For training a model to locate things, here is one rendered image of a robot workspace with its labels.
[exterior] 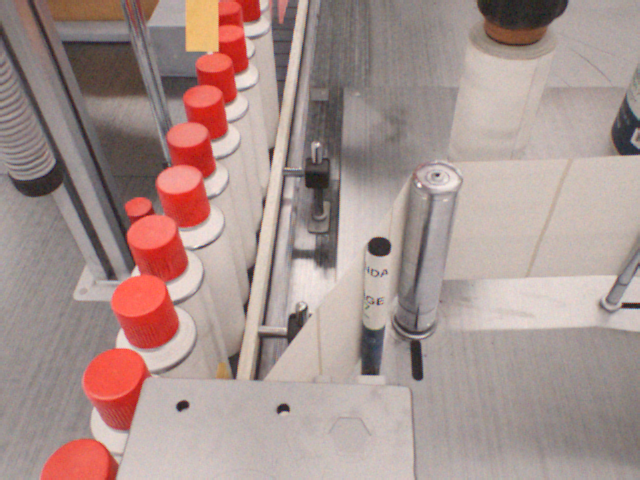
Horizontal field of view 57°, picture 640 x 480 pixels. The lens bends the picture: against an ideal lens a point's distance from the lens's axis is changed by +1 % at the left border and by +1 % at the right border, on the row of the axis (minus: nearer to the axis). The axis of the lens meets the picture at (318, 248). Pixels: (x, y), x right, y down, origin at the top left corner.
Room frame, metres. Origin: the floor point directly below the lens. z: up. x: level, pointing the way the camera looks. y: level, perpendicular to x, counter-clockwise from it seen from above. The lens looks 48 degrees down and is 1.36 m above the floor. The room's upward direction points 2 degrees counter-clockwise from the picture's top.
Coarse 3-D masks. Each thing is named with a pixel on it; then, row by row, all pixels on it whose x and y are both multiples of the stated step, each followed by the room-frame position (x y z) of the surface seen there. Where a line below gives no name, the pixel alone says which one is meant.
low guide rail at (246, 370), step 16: (304, 0) 0.95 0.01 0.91; (304, 16) 0.90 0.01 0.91; (288, 80) 0.71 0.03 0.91; (288, 96) 0.67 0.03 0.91; (288, 112) 0.64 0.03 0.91; (288, 128) 0.61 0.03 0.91; (272, 176) 0.51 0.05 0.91; (272, 192) 0.49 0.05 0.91; (272, 208) 0.46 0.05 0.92; (272, 224) 0.44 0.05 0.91; (272, 240) 0.42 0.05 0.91; (256, 272) 0.37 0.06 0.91; (256, 288) 0.35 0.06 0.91; (256, 304) 0.33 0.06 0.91; (256, 320) 0.31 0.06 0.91; (256, 336) 0.30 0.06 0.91; (256, 352) 0.29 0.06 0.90; (240, 368) 0.26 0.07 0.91
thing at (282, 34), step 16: (272, 0) 1.03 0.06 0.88; (272, 16) 0.97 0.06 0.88; (288, 16) 0.97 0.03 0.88; (272, 32) 0.92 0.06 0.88; (288, 32) 0.91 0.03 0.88; (304, 32) 0.91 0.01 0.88; (288, 48) 0.86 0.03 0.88; (288, 64) 0.81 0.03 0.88; (288, 144) 0.62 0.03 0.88; (272, 160) 0.59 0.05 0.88; (272, 256) 0.42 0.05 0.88; (256, 368) 0.28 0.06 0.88
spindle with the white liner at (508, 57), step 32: (480, 0) 0.53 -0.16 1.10; (512, 0) 0.50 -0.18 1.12; (544, 0) 0.50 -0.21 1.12; (480, 32) 0.54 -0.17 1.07; (512, 32) 0.51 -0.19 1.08; (544, 32) 0.52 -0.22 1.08; (480, 64) 0.51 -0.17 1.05; (512, 64) 0.49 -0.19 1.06; (544, 64) 0.50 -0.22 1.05; (480, 96) 0.51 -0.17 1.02; (512, 96) 0.49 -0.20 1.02; (480, 128) 0.50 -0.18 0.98; (512, 128) 0.49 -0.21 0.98; (448, 160) 0.53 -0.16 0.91; (480, 160) 0.50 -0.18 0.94
